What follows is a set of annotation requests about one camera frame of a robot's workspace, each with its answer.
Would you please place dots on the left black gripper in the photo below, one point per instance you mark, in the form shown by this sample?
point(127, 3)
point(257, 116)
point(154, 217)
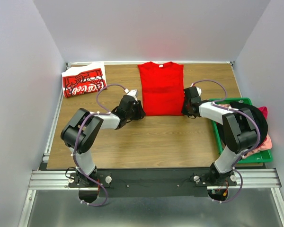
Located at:
point(140, 112)

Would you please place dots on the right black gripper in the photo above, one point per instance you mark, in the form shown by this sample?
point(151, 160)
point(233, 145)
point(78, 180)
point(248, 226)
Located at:
point(183, 110)

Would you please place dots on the plain red t shirt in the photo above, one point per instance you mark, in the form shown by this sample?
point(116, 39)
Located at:
point(162, 88)

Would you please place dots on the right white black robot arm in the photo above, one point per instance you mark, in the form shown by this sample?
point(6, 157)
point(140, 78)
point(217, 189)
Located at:
point(241, 132)

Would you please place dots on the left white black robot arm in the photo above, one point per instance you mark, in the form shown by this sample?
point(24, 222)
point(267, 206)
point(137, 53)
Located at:
point(81, 131)

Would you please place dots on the folded red white printed shirt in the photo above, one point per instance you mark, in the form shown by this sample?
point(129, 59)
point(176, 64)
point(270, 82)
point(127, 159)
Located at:
point(80, 80)

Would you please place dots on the black shirt in bin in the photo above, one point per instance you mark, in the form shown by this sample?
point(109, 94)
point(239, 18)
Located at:
point(258, 118)

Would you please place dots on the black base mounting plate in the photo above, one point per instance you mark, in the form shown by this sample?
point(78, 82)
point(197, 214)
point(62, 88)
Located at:
point(149, 182)

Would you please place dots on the light pink shirt in bin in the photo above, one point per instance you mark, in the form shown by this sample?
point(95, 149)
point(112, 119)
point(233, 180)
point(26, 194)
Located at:
point(267, 144)

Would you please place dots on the green plastic bin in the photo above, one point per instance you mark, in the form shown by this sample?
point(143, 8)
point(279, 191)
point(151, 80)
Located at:
point(262, 156)

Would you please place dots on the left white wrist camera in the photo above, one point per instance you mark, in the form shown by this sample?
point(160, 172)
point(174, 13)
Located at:
point(133, 93)

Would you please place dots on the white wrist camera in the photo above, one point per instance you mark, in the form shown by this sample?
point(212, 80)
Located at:
point(133, 93)
point(196, 91)

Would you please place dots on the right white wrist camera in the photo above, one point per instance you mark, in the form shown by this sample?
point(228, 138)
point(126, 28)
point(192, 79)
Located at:
point(196, 91)

